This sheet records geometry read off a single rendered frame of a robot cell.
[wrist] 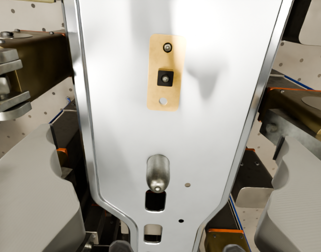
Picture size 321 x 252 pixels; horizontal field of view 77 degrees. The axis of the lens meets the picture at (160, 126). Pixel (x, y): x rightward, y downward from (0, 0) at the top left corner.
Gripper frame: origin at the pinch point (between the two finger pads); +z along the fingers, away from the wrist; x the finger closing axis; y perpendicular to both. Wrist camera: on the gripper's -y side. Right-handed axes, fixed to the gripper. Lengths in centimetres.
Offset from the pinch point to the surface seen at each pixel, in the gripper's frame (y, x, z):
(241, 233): 38.2, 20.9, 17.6
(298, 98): 3.1, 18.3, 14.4
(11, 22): -2, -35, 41
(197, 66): -1.0, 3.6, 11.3
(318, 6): -7.4, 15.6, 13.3
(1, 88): 0.1, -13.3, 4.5
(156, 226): 28.6, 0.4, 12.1
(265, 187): 17.5, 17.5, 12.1
